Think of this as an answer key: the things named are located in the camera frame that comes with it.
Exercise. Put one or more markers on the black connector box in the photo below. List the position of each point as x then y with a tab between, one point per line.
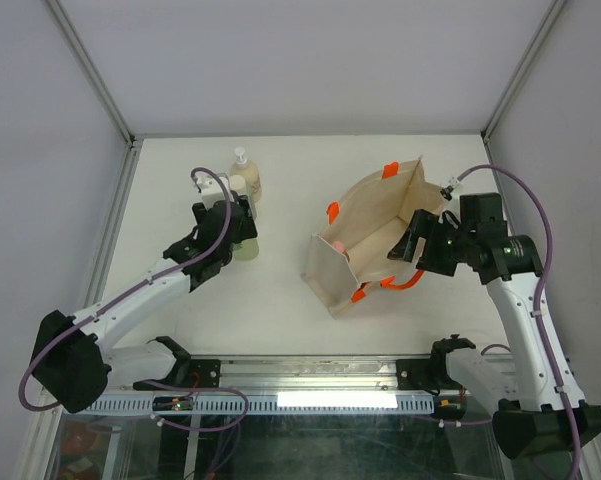
449	409

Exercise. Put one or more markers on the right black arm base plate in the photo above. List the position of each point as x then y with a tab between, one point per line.
423	374

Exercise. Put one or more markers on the cream pump lotion bottle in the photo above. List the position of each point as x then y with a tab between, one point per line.
249	171

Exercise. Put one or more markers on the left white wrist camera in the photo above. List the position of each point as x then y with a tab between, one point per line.
211	190

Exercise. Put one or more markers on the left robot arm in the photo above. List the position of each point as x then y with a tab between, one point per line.
76	357

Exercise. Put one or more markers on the small electronics board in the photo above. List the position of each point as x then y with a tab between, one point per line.
174	403

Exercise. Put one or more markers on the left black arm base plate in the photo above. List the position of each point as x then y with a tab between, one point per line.
193	373

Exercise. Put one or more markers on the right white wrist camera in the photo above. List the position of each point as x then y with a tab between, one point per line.
447	190

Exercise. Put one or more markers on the grey slotted cable duct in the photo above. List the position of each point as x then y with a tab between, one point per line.
293	403

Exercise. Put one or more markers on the beige canvas bag orange handles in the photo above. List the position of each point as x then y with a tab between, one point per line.
369	220

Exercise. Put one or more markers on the yellow bottle beige round cap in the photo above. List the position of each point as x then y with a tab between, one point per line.
239	186

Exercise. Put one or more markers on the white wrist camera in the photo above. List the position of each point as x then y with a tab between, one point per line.
447	190
211	190

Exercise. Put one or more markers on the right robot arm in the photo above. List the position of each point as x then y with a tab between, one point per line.
540	408

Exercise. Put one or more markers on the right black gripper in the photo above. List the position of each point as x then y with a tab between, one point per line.
423	224

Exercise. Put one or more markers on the aluminium mounting rail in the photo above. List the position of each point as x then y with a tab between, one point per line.
305	372

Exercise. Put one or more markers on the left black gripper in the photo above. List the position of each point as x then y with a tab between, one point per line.
246	230

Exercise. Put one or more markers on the green bottle beige cap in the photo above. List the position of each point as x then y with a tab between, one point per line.
246	250

